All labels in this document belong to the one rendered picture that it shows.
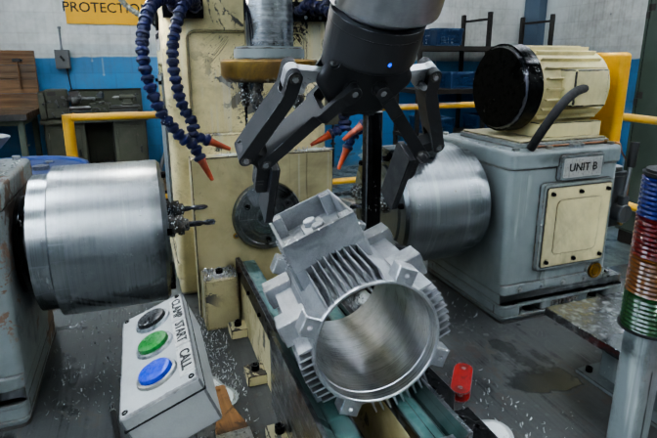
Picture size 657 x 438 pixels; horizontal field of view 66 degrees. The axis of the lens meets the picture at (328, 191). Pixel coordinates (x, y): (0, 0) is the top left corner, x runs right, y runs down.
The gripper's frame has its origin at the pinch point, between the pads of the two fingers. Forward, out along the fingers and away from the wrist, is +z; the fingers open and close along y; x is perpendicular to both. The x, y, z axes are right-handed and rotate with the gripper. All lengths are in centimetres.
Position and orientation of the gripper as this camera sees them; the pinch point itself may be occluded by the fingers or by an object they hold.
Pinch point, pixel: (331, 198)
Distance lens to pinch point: 51.9
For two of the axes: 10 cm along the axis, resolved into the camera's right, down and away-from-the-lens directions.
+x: 3.0, 6.9, -6.6
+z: -1.8, 7.2, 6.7
